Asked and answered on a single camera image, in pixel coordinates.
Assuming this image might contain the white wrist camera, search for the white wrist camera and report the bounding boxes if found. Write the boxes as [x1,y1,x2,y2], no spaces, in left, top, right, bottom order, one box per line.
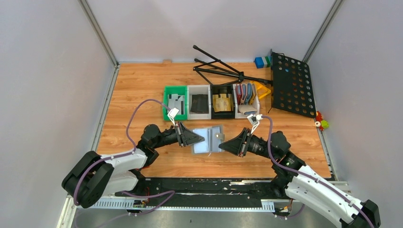
[247,114,263,134]
[167,107,179,126]

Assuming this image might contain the black music stand tripod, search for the black music stand tripod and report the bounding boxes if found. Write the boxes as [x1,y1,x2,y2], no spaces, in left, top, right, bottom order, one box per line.
[192,45,273,85]

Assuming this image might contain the grey card holder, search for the grey card holder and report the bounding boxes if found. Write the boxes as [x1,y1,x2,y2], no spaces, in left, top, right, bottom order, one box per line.
[191,125,225,154]

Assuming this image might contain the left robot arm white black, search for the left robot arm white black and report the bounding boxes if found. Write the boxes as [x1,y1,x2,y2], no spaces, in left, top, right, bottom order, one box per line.
[61,122,205,209]

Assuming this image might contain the black plastic bin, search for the black plastic bin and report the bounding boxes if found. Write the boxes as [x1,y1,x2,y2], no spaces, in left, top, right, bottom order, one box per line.
[210,85,235,119]

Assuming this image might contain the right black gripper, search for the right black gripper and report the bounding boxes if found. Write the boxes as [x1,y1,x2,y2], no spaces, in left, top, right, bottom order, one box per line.
[218,128,278,161]

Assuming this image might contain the white cards in green bin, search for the white cards in green bin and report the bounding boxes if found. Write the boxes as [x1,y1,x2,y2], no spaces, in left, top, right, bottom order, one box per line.
[168,94,185,115]

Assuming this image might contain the yellow brown packet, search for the yellow brown packet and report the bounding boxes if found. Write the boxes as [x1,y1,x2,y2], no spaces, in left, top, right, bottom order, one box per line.
[212,94,233,113]

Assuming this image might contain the black perforated stand plate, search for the black perforated stand plate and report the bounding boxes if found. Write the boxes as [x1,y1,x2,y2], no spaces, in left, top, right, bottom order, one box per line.
[270,52,317,118]

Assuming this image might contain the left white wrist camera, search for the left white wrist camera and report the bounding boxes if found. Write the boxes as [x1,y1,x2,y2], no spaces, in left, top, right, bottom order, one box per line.
[167,107,179,126]

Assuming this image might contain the white bin with wallets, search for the white bin with wallets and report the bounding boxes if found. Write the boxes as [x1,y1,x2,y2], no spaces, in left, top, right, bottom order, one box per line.
[232,83,260,119]

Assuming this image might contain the white plastic bin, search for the white plastic bin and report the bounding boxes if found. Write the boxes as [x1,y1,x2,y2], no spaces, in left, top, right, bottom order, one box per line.
[187,85,211,120]

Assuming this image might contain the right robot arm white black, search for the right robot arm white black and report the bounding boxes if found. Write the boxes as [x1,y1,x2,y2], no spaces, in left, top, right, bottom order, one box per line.
[219,128,381,228]

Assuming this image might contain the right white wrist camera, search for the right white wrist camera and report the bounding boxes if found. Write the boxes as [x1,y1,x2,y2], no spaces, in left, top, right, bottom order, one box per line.
[247,114,263,134]

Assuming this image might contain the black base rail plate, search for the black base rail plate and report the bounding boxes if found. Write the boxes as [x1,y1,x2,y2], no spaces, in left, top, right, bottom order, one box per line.
[92,178,300,212]

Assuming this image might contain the blue green toy blocks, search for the blue green toy blocks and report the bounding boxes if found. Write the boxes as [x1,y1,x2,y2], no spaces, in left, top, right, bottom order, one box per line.
[254,56,272,69]

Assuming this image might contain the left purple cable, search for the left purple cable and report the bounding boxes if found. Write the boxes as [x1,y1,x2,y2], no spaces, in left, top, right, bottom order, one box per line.
[73,98,172,207]

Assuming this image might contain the small colourful toy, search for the small colourful toy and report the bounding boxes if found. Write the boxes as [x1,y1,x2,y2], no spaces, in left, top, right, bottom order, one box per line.
[315,111,329,131]

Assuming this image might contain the green plastic bin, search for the green plastic bin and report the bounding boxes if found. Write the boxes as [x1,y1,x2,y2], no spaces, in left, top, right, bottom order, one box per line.
[163,85,189,121]

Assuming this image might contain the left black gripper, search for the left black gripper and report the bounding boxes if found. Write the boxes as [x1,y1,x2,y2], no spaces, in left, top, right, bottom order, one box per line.
[153,121,205,149]

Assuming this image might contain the yellow triangle frame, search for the yellow triangle frame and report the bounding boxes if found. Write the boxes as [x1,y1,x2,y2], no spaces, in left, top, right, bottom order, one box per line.
[251,81,271,99]

